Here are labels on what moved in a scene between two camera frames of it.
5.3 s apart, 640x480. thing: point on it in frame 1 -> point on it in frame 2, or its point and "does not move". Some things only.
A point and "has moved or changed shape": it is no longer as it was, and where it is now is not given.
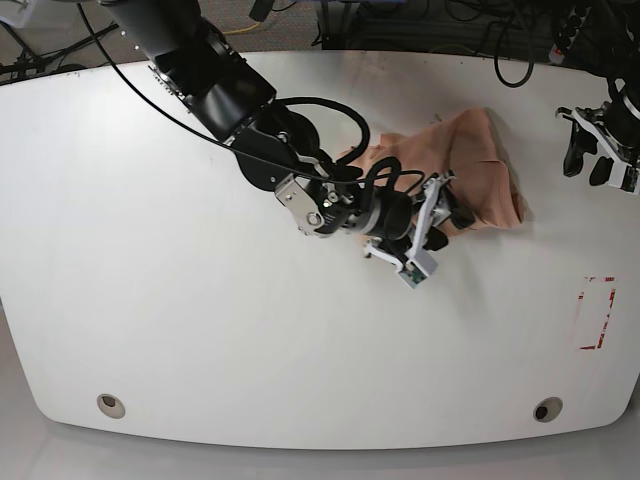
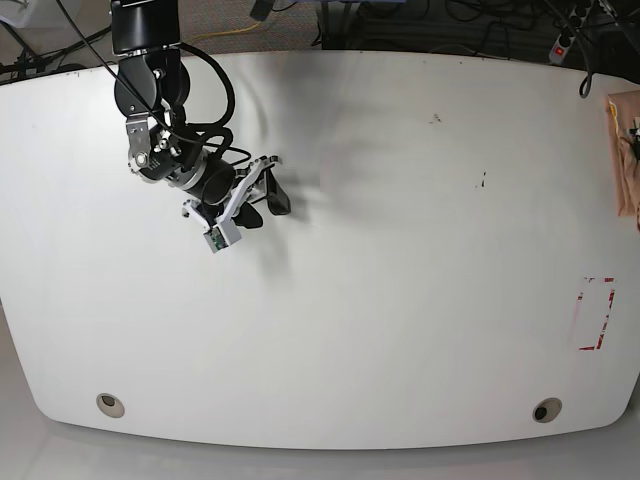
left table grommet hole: x=111 y=406 does not move
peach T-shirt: x=466 y=148 has moved or changed shape
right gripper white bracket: x=427 y=237 -> x=225 y=230
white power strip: x=568 y=33 does not move
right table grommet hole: x=547 y=409 does not move
